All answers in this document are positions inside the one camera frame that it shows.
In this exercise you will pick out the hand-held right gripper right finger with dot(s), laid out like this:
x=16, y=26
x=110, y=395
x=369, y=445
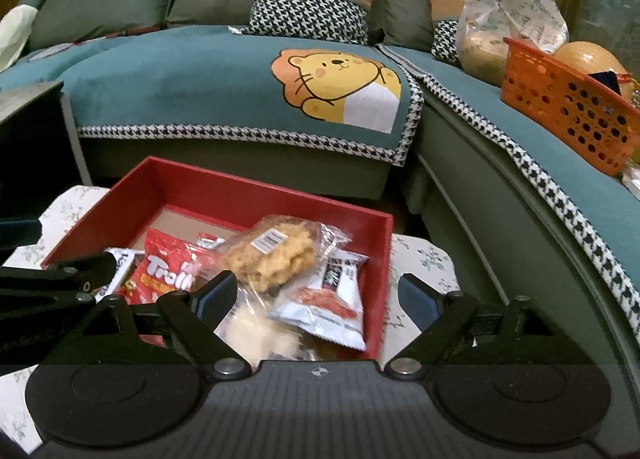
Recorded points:
x=417, y=306

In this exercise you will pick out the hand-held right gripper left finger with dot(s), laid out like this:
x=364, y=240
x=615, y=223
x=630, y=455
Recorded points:
x=220, y=299

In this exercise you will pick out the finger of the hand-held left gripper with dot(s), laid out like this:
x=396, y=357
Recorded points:
x=20, y=230
x=85, y=269

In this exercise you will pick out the white wafer packet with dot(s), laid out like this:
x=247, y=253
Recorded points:
x=122, y=264

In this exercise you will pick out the clear bag of white puffs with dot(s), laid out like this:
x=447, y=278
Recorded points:
x=255, y=334

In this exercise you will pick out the small red and white packet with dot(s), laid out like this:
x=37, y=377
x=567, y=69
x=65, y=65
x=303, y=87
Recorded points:
x=210, y=240

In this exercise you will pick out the red and white gummy packet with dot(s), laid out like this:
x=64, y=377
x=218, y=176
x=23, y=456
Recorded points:
x=165, y=269

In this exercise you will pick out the clear bag of yellow cookies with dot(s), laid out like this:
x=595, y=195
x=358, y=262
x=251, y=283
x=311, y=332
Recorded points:
x=265, y=254

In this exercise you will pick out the white and black snack packet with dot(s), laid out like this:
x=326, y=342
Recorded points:
x=330, y=309

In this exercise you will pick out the red cardboard box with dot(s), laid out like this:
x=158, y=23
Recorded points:
x=200, y=184

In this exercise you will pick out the floral tablecloth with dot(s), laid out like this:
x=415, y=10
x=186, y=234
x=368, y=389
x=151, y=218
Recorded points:
x=425, y=259

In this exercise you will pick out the dark side cabinet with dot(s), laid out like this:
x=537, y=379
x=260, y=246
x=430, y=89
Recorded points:
x=30, y=164

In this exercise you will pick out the pale green cloth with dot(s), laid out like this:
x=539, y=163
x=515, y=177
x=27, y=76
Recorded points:
x=15, y=39

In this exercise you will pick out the plain teal houndstooth-trim sofa cover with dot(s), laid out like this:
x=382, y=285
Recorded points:
x=500, y=114

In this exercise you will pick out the teal lion print sofa cover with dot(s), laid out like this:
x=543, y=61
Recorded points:
x=200, y=74

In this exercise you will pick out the orange plastic basket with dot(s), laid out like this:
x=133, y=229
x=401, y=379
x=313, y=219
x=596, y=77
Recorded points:
x=550, y=89

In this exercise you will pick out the plastic bag with tan contents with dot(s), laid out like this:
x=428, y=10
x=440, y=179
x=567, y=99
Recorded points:
x=482, y=54

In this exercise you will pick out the small houndstooth orange cushion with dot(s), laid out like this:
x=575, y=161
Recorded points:
x=442, y=39

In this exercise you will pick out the dark blue pouch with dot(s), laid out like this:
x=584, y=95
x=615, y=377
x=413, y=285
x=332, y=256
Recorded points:
x=607, y=81

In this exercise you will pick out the tan pumpkin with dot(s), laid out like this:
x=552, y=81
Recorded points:
x=590, y=59

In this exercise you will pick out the clear printed plastic bag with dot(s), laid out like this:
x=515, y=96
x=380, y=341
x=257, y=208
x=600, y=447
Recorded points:
x=535, y=9

